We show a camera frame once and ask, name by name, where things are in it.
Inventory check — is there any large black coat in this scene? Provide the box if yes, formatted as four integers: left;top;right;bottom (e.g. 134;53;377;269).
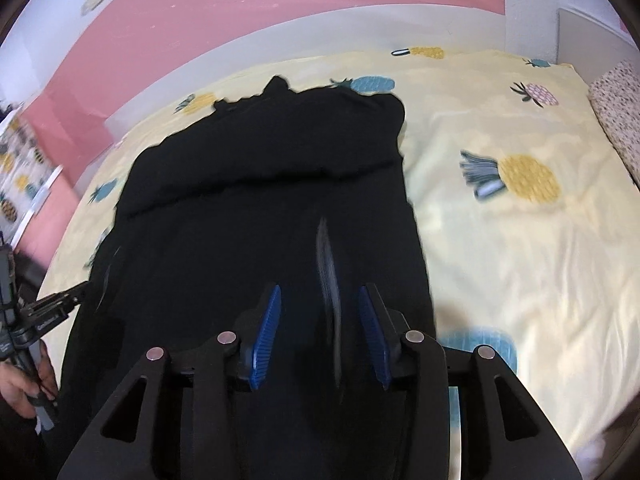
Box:
52;77;435;479

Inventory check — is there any person's left hand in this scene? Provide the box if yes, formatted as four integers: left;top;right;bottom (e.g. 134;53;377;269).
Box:
0;341;58;419

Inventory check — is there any pineapple print hanging cloth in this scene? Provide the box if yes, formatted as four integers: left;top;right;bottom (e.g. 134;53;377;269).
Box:
0;110;62;247

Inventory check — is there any yellow pineapple print bedsheet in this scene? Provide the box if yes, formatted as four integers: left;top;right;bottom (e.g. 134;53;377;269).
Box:
41;47;639;453

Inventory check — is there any floral pillow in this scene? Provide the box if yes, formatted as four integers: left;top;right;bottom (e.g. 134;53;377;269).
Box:
588;61;640;185

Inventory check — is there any white bed headboard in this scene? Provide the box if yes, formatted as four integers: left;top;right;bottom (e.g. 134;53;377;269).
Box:
556;9;639;84

